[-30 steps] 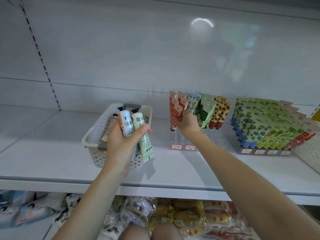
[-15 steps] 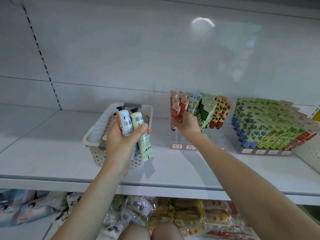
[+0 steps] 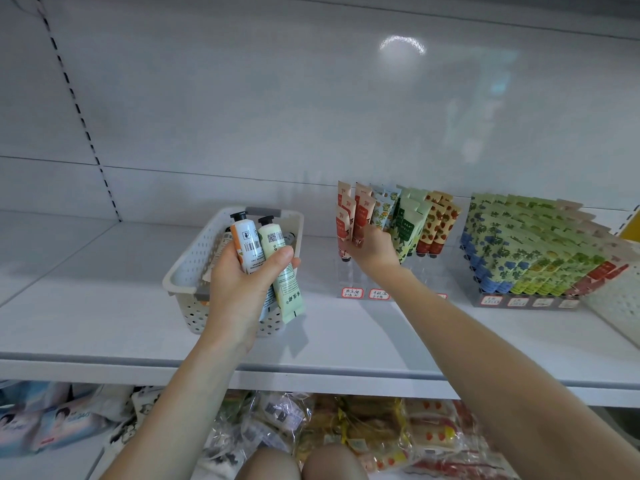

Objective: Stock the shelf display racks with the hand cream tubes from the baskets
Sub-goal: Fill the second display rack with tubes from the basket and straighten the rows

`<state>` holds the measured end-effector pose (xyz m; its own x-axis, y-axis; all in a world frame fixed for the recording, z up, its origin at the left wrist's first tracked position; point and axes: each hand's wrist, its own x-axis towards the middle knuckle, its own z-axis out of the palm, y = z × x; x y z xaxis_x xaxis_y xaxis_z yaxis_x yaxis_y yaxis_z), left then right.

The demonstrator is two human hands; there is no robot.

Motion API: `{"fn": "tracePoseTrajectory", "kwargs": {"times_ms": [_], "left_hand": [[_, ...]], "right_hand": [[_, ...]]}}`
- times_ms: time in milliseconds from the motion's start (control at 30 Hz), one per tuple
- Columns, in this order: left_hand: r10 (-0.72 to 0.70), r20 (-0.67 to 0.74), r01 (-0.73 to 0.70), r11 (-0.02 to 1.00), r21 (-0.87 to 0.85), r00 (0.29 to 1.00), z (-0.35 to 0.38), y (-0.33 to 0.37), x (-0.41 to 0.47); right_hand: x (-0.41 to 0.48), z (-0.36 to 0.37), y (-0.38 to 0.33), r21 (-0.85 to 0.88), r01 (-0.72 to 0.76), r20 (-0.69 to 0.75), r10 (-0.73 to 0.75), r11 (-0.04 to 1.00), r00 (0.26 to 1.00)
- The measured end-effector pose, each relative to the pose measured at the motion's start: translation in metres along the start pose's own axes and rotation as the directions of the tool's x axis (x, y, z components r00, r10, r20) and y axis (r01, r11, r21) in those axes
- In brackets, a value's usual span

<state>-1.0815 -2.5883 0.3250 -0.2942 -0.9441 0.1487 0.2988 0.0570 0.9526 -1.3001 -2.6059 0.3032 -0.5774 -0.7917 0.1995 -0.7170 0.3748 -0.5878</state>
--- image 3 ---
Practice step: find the white perforated plastic basket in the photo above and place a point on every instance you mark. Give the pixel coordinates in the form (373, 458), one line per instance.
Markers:
(618, 310)
(185, 295)

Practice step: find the pile of snack packets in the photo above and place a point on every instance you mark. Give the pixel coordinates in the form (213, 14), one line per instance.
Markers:
(380, 435)

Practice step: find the person's right leg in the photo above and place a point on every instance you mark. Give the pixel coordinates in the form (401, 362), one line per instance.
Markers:
(335, 463)

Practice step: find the person's leg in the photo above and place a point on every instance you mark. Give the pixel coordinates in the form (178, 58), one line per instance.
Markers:
(268, 467)
(335, 463)

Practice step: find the pale mint hand cream tube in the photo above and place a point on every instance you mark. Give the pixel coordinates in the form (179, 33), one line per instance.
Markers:
(290, 293)

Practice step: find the white metal shelf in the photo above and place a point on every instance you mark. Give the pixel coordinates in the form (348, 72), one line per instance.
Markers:
(80, 325)

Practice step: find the person's left forearm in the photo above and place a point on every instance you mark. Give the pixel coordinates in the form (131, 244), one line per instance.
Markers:
(175, 410)

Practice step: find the person's right forearm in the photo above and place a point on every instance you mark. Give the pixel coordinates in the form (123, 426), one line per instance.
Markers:
(520, 370)

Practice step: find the clear divider tray with labels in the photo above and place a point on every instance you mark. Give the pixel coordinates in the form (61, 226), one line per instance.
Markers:
(352, 293)

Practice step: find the person's left leg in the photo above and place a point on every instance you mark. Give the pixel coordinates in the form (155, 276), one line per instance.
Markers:
(268, 467)

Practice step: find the pale blue floral hand cream tube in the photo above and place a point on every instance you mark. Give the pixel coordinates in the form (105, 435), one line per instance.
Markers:
(247, 243)

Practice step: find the row of hand cream tubes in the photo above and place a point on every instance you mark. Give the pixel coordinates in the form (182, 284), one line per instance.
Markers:
(530, 250)

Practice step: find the person's right hand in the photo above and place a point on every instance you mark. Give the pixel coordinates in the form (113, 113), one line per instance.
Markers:
(378, 255)

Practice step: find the person's left hand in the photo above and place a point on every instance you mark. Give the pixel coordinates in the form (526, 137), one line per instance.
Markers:
(235, 303)

